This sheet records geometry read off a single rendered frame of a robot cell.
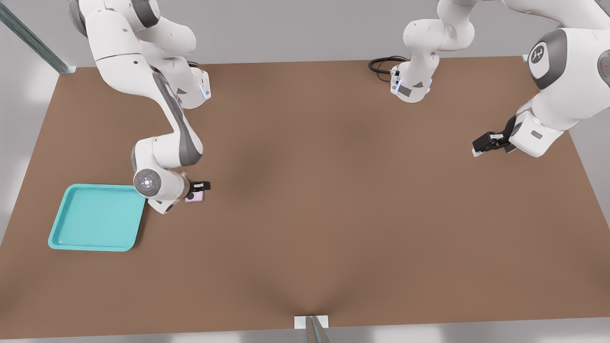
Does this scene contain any pale blue-green tray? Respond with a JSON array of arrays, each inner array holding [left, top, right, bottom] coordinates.
[[48, 184, 147, 252]]

